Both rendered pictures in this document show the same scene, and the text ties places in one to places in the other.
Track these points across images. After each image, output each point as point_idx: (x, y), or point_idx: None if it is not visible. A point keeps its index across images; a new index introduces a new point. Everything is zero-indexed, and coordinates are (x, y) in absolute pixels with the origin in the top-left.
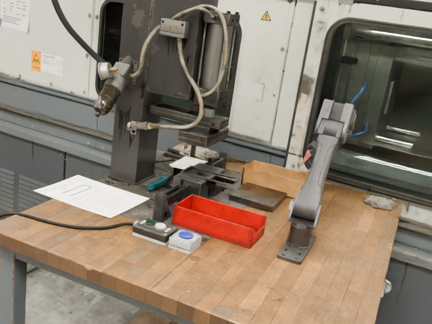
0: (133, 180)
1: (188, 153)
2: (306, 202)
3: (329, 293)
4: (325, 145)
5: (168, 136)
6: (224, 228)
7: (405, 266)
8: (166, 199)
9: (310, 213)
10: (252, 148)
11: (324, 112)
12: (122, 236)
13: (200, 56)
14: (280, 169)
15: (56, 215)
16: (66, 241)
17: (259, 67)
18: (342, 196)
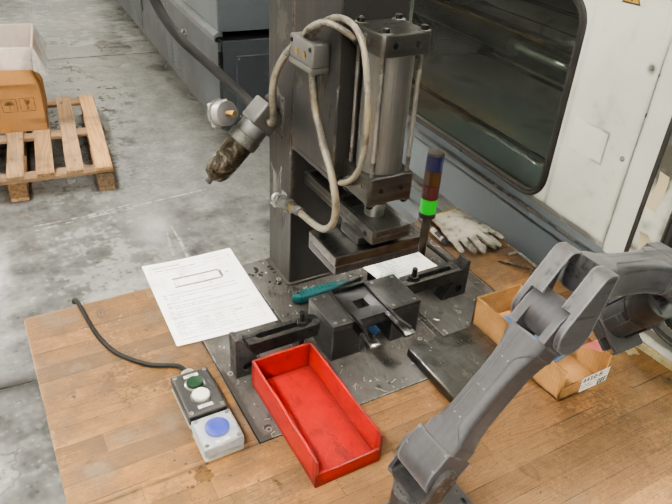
0: (287, 278)
1: (445, 233)
2: (420, 455)
3: None
4: (510, 351)
5: (461, 186)
6: (291, 433)
7: None
8: (248, 346)
9: (418, 480)
10: None
11: (542, 276)
12: (155, 388)
13: (358, 107)
14: None
15: (119, 321)
16: (78, 374)
17: (605, 98)
18: (669, 410)
